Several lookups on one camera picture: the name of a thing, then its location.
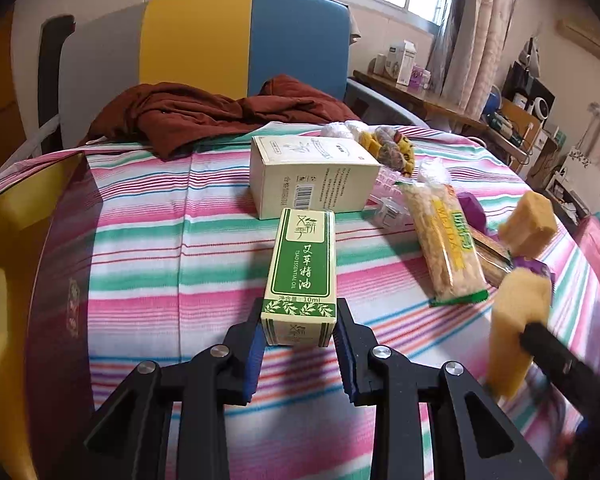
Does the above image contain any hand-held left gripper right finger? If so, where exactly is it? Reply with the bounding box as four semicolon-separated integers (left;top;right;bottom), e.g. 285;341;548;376
332;299;556;480

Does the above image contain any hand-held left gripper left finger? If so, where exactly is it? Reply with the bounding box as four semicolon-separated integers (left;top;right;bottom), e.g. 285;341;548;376
83;297;266;480

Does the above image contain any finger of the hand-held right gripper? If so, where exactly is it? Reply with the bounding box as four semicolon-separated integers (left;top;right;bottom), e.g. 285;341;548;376
519;322;600;406

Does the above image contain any yellow sponge block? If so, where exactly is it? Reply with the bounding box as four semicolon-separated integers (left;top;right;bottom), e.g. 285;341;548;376
487;269;552;400
496;191;559;258

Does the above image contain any small green and cream box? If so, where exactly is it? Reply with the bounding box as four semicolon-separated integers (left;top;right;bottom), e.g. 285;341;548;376
260;207;338;348

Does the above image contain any purple packet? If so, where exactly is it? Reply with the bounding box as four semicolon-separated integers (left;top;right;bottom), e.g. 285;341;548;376
459;194;487;233

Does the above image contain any large cream cardboard box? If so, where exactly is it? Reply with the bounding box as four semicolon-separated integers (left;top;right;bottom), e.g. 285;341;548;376
249;135;382;221

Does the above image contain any maroon gift box gold interior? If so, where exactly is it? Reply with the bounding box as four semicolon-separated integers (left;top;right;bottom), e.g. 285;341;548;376
0;152;106;480

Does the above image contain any brown wafer packet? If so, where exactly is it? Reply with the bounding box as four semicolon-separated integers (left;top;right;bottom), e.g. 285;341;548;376
469;227;513;288

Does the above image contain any small clear plastic container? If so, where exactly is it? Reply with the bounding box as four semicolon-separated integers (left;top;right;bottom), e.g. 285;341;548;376
371;197;407;229

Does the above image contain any rice cracker snack packet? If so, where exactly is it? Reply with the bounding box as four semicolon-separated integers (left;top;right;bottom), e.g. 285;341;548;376
396;157;489;309

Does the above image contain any wooden cabinet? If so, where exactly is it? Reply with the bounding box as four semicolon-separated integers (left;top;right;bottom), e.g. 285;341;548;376
484;99;543;163

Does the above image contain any small white round fan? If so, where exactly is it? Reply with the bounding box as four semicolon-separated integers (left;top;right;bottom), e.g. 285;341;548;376
527;97;552;122

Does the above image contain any brown crumpled cloth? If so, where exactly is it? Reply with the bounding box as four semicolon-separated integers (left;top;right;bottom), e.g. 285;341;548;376
80;74;363;160

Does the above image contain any blue jug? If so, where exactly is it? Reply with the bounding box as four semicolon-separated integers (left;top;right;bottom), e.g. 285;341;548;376
481;86;504;122

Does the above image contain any wooden desk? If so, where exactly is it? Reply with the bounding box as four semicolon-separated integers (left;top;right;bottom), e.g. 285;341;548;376
352;70;487;135

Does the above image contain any black appliance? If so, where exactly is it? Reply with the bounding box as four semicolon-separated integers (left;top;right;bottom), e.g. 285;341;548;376
504;61;557;117

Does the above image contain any small purple box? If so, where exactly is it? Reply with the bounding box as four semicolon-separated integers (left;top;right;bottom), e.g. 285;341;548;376
409;65;432;92

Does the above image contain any white carton box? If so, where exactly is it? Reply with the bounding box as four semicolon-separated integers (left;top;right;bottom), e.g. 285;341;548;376
384;40;417;86

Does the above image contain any white air conditioner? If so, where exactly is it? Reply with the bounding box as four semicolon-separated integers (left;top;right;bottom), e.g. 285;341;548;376
556;19;600;69

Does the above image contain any grey yellow blue headboard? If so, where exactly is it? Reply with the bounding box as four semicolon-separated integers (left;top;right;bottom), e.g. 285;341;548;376
57;0;353;151

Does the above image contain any beige patterned curtain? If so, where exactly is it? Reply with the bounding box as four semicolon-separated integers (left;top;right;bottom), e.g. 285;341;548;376
430;0;523;122

